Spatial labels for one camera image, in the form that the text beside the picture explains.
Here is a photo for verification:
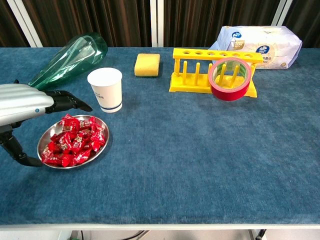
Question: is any white paper cup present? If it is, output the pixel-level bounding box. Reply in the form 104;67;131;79
86;67;123;114

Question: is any red tape roll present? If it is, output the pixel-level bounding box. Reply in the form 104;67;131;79
208;57;252;102

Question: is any red candy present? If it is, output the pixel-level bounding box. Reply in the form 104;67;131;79
71;134;88;151
41;146;58;164
61;154;76;168
49;131;74;151
72;149;94;163
43;158;63;167
90;124;106;152
59;113;81;133
79;115;97;131
76;127;93;139

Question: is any yellow sponge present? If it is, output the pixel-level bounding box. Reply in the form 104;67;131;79
134;53;161;78

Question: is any round steel plate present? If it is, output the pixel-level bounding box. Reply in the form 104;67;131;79
36;114;110;170

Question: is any green plastic spray bottle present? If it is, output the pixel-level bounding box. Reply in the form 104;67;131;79
13;32;109;90

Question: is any dark pleated curtain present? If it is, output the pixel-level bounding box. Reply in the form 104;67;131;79
22;0;153;48
282;0;320;48
0;0;28;48
163;0;283;48

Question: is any white frame post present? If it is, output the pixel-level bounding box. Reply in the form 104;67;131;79
149;0;165;48
6;0;44;48
271;0;293;27

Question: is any tissue pack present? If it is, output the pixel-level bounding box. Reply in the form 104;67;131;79
208;25;303;70

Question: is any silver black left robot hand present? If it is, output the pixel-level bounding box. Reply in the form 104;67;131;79
0;83;93;168

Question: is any blue table cloth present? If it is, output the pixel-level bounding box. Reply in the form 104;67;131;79
0;46;320;225

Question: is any yellow test tube rack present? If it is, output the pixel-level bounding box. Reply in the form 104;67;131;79
168;47;264;99

